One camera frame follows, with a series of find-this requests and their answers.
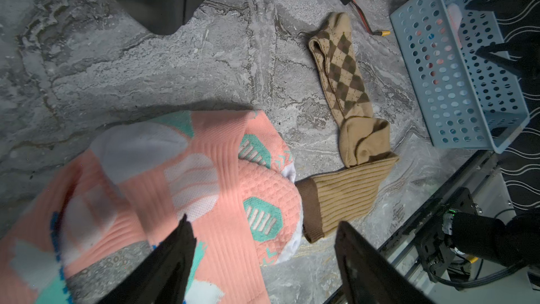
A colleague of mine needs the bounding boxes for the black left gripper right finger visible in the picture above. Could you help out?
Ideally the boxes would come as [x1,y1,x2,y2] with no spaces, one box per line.
[335,221,432,303]

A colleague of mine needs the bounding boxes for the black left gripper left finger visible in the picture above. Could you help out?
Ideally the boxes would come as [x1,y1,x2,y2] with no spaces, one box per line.
[100,216,197,304]

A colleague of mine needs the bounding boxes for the pink dotted sock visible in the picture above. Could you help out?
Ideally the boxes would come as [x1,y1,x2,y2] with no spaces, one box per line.
[1,111,303,303]

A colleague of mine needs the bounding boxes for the pink patterned sock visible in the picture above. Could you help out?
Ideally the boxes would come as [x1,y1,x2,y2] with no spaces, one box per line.
[447,4,463,49]

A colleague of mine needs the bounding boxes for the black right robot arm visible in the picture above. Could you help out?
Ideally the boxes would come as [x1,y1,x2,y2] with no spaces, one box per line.
[453,0,539,267]

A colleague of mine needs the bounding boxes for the right light blue basket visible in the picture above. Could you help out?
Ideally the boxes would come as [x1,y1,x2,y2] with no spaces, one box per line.
[390,0,530,153]

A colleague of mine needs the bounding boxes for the tan plain sock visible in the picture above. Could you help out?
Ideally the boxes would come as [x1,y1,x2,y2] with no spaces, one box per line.
[296,13,399,243]

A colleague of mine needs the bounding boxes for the red black cable yellow plug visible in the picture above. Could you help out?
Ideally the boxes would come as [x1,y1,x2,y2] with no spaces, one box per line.
[352,0,391,37]

